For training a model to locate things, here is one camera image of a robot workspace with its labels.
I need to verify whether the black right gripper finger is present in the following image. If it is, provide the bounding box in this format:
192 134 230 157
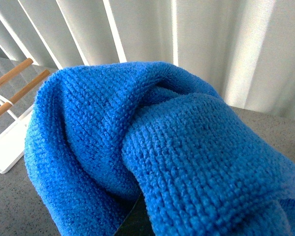
114 193 154 236

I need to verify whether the blue microfiber cloth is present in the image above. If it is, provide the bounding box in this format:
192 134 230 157
25 62 295 236

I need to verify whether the white rack with wooden bars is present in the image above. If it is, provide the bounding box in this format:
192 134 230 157
0 58 51 174

